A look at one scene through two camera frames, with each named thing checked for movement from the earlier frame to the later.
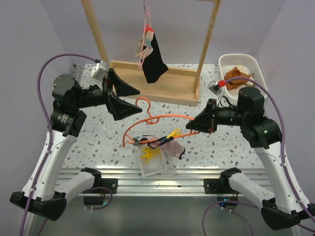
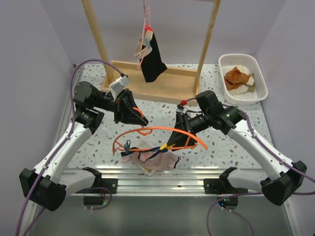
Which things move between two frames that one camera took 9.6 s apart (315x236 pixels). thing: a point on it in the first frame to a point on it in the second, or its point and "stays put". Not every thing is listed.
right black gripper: [206, 122] to [178, 138]
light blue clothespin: [148, 43] stays put
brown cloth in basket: [235, 72] stays put
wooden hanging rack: [178, 84] stays put
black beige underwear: [149, 50] stays put
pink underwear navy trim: [173, 147] to [157, 159]
